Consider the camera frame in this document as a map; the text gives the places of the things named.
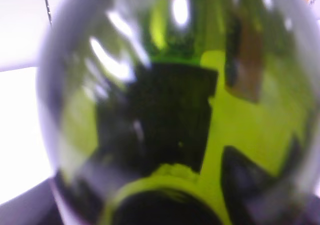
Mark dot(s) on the dark red wine bottle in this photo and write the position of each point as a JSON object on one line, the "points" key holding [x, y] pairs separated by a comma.
{"points": [[182, 112]]}

